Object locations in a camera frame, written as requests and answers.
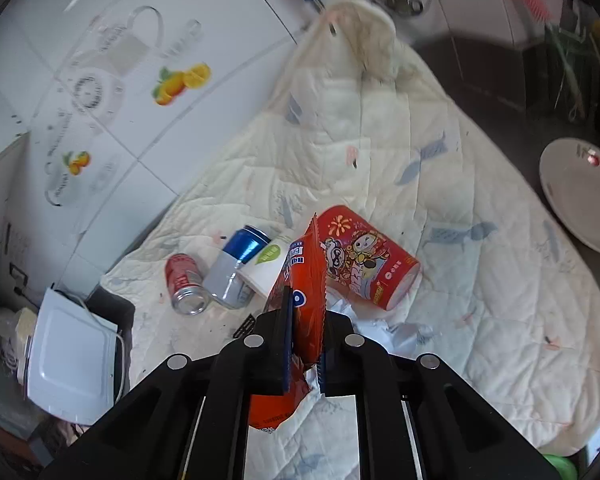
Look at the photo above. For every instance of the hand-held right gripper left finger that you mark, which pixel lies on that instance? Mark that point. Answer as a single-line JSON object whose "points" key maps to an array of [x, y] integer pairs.
{"points": [[285, 340]]}

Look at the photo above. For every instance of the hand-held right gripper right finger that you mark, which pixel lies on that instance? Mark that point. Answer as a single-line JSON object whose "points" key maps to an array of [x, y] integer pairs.
{"points": [[340, 360]]}

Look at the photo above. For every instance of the orange snack packet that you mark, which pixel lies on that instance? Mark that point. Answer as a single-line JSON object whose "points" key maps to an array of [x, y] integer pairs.
{"points": [[302, 285]]}

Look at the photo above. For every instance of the white paper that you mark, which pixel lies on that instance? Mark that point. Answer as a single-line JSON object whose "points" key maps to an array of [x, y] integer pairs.
{"points": [[400, 335]]}

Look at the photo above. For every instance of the white paper cup green label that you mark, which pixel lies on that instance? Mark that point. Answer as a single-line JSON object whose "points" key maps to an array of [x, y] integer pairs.
{"points": [[265, 270]]}

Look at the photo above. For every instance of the blue silver drink can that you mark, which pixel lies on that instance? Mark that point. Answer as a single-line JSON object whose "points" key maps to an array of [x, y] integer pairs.
{"points": [[230, 270]]}

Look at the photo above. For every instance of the red instant noodle cup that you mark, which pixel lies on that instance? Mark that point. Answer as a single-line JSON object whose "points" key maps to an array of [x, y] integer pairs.
{"points": [[370, 255]]}

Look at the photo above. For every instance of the red soda can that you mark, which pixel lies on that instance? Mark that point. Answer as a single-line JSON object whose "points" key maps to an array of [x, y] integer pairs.
{"points": [[180, 272]]}

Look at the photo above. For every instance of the cream quilted printed blanket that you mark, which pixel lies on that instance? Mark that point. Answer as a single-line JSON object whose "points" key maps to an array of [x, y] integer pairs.
{"points": [[380, 160]]}

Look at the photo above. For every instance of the white countertop appliance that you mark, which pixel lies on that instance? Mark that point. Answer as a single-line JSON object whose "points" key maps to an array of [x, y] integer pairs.
{"points": [[70, 355]]}

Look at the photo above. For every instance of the green plastic basin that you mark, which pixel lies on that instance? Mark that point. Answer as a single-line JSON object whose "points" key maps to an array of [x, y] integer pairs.
{"points": [[560, 466]]}

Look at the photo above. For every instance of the white plate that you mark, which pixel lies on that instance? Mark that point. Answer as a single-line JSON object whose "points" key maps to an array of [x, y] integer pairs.
{"points": [[575, 195]]}

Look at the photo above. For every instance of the wall power socket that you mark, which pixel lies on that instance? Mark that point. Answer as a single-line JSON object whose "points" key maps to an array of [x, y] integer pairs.
{"points": [[17, 275]]}

